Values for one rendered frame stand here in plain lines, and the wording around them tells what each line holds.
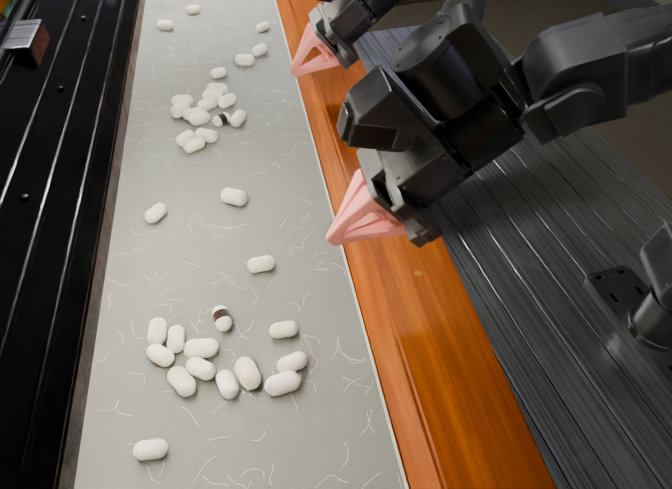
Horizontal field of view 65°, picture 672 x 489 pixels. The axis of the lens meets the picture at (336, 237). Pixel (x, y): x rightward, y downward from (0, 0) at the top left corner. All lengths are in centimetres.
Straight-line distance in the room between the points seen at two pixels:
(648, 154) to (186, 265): 197
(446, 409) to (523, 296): 27
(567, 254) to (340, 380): 41
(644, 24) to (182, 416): 52
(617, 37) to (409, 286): 32
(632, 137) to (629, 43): 198
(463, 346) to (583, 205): 42
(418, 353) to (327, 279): 15
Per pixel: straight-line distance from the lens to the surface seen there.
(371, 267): 62
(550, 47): 47
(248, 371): 55
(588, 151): 104
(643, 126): 252
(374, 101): 41
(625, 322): 76
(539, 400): 67
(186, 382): 56
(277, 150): 83
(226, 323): 59
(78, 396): 22
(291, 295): 62
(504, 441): 53
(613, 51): 45
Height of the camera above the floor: 123
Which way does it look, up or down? 46 degrees down
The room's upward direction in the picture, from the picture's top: straight up
